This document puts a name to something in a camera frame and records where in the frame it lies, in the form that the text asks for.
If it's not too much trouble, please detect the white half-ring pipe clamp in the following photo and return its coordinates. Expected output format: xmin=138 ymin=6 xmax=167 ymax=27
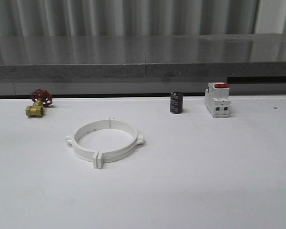
xmin=96 ymin=119 xmax=144 ymax=169

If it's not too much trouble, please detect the black cylindrical capacitor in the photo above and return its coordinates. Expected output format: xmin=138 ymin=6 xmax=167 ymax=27
xmin=170 ymin=92 xmax=183 ymax=114

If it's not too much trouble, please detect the grey stone countertop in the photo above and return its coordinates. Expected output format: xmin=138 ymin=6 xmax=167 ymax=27
xmin=0 ymin=34 xmax=286 ymax=83

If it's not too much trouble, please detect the brass valve red handwheel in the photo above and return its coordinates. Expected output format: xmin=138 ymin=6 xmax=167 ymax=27
xmin=26 ymin=89 xmax=53 ymax=117

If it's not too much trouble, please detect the white circuit breaker red switch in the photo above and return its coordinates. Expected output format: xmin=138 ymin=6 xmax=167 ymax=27
xmin=204 ymin=82 xmax=231 ymax=118

